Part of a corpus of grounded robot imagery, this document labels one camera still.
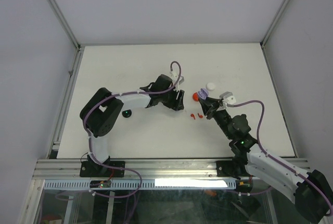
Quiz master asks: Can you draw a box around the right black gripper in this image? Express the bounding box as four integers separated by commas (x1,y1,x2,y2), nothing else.
199,96,233,140

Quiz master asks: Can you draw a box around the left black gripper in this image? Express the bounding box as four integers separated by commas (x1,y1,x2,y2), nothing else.
160,86,184,111

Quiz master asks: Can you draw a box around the purple earbud charging case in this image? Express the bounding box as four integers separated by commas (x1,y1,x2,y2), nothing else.
197,88,209,100

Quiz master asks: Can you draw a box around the red earbud charging case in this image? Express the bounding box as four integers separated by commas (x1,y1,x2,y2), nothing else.
192,93,199,102

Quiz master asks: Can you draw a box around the black earbud charging case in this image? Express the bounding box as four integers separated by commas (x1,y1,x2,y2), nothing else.
122,110,132,118

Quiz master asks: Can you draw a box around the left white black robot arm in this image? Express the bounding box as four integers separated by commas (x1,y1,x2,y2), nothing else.
80,71,185,177

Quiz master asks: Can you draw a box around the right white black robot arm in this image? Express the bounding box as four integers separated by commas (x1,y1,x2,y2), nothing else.
198,97,332,223

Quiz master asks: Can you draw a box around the white earbud charging case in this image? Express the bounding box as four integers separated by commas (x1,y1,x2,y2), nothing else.
206,82,216,91

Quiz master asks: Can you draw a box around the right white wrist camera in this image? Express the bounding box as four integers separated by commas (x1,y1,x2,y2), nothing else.
219,92,236,109

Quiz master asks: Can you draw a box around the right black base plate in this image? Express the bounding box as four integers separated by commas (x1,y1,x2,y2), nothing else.
216,160,250,180

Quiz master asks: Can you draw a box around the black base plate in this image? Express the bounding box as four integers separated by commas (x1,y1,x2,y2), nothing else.
216,160,250,180
80,160,125,178

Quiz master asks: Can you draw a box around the grey slotted cable duct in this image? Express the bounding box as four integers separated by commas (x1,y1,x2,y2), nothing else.
44,178,236,191

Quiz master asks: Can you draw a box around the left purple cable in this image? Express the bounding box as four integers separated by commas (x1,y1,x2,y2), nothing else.
83,61,183,167

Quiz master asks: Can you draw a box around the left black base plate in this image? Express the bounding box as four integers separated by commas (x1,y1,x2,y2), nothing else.
80,160,125,178

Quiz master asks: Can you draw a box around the aluminium mounting rail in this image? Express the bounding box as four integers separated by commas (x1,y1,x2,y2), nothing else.
33,157,310,183

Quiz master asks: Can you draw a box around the right aluminium frame post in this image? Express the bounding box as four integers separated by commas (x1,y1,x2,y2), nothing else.
260,0,291,49

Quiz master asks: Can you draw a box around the aluminium frame post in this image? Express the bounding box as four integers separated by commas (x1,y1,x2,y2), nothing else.
260,0,291,49
47,0,81,51

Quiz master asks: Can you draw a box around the left aluminium frame post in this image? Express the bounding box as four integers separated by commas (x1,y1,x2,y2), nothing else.
47,0,81,51

